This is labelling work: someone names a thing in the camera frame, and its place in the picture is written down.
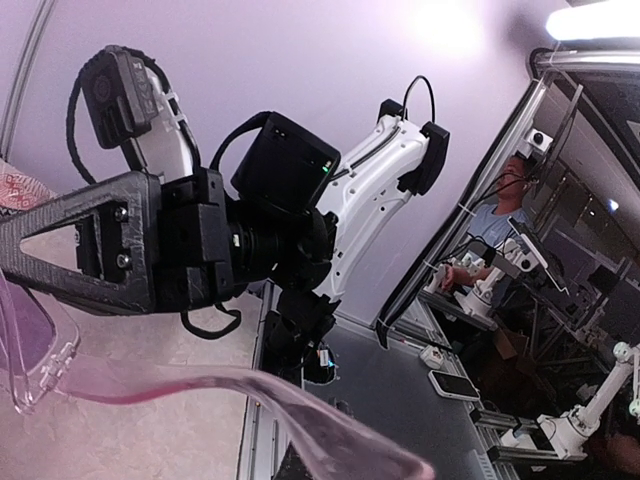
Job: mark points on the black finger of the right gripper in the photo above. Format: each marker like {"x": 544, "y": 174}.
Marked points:
{"x": 93, "y": 248}

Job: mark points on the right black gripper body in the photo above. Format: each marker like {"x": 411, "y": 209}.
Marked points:
{"x": 194, "y": 269}

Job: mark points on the clear frame glasses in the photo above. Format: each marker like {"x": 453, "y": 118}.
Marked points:
{"x": 39, "y": 355}

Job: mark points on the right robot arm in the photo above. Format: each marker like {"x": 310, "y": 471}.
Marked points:
{"x": 304, "y": 217}

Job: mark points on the red patterned bowl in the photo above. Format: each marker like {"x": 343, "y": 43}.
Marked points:
{"x": 20, "y": 192}

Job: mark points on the white smartphone on bench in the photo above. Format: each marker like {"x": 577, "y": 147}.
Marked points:
{"x": 452, "y": 386}

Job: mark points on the seated operator person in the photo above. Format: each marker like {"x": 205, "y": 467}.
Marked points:
{"x": 490, "y": 222}

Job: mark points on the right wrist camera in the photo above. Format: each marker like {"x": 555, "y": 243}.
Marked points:
{"x": 133, "y": 107}

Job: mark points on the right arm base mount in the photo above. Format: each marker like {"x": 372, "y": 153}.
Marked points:
{"x": 320, "y": 367}

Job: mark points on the right aluminium corner post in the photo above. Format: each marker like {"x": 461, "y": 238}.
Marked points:
{"x": 479, "y": 185}

